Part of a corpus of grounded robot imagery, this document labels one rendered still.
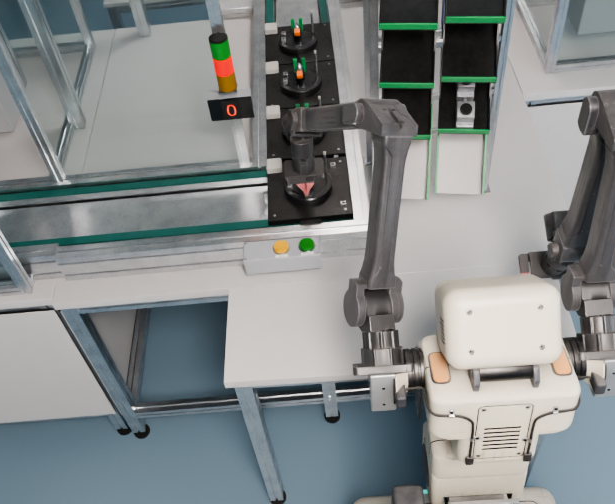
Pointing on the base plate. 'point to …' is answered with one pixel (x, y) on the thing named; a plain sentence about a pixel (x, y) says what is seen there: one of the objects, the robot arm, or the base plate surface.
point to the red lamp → (224, 67)
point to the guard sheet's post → (233, 119)
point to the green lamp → (220, 50)
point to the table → (327, 327)
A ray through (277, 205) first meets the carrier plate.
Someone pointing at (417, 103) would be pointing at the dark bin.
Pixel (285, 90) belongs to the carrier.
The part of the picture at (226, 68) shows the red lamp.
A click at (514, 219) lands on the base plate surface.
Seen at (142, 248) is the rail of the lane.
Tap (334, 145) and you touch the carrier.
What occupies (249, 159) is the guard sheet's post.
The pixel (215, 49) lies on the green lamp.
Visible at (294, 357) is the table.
